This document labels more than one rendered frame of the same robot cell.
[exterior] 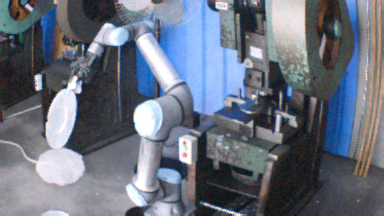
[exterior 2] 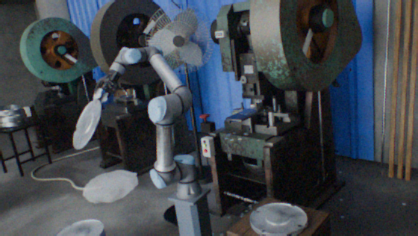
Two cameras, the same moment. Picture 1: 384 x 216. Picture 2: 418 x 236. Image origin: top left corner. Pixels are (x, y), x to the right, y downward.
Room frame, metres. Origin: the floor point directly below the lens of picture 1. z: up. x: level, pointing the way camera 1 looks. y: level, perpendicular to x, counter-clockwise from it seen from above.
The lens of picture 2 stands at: (0.06, -0.28, 1.37)
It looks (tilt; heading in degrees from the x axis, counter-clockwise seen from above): 14 degrees down; 7
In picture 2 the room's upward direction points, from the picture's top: 8 degrees counter-clockwise
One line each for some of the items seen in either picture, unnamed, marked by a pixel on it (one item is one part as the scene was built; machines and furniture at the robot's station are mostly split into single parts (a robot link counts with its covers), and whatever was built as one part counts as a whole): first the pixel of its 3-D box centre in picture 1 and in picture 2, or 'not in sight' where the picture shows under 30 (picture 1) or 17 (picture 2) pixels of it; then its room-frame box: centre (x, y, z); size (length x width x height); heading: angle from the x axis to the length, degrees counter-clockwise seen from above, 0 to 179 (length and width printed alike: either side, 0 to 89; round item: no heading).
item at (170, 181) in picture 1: (166, 184); (184, 166); (1.86, 0.11, 0.62); 0.13 x 0.12 x 0.14; 132
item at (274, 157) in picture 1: (304, 157); (307, 150); (2.37, -0.67, 0.45); 0.92 x 0.12 x 0.90; 141
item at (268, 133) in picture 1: (263, 119); (261, 121); (2.43, -0.37, 0.68); 0.45 x 0.30 x 0.06; 51
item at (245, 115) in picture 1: (246, 123); (245, 122); (2.29, -0.26, 0.72); 0.25 x 0.14 x 0.14; 141
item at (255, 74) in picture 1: (260, 56); (252, 72); (2.40, -0.35, 1.04); 0.17 x 0.15 x 0.30; 141
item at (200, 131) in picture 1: (236, 136); (246, 140); (2.71, -0.25, 0.45); 0.92 x 0.12 x 0.90; 141
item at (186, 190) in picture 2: (169, 203); (188, 185); (1.87, 0.10, 0.50); 0.15 x 0.15 x 0.10
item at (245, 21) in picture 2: (262, 15); (253, 36); (2.43, -0.37, 1.27); 0.21 x 0.12 x 0.34; 141
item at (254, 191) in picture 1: (257, 176); (266, 168); (2.44, -0.38, 0.31); 0.43 x 0.42 x 0.01; 51
